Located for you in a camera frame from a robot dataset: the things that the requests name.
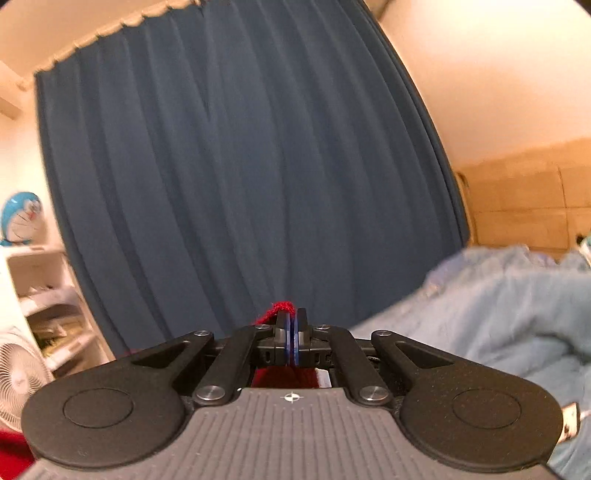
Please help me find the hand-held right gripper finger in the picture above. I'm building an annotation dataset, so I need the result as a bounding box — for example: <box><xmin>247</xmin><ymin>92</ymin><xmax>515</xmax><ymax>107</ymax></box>
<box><xmin>294</xmin><ymin>308</ymin><xmax>456</xmax><ymax>408</ymax></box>
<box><xmin>130</xmin><ymin>311</ymin><xmax>295</xmax><ymax>408</ymax></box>

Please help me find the red knit garment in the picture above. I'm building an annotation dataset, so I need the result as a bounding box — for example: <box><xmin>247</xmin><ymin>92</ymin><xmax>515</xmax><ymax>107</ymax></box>
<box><xmin>0</xmin><ymin>300</ymin><xmax>332</xmax><ymax>479</ymax></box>

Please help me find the dark blue curtain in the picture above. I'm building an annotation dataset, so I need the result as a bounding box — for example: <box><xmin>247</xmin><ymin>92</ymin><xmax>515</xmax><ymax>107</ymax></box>
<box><xmin>33</xmin><ymin>0</ymin><xmax>471</xmax><ymax>358</ymax></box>

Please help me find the light blue crumpled blanket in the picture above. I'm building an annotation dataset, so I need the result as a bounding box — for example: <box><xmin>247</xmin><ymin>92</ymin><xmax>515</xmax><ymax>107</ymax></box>
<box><xmin>351</xmin><ymin>244</ymin><xmax>591</xmax><ymax>477</ymax></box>

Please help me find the white shelf unit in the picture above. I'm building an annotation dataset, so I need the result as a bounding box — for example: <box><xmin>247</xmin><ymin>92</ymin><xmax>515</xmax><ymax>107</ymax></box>
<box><xmin>0</xmin><ymin>244</ymin><xmax>116</xmax><ymax>376</ymax></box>

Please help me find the wooden headboard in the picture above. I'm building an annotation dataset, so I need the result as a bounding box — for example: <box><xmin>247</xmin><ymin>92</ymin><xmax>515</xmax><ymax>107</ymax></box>
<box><xmin>455</xmin><ymin>138</ymin><xmax>591</xmax><ymax>264</ymax></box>

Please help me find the white electric fan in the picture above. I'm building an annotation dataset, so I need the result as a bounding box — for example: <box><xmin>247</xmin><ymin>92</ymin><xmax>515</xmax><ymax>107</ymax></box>
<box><xmin>0</xmin><ymin>325</ymin><xmax>56</xmax><ymax>435</ymax></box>

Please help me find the blue cartoon cat figure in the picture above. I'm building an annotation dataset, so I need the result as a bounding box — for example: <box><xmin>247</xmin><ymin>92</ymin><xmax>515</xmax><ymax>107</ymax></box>
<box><xmin>0</xmin><ymin>191</ymin><xmax>47</xmax><ymax>248</ymax></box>

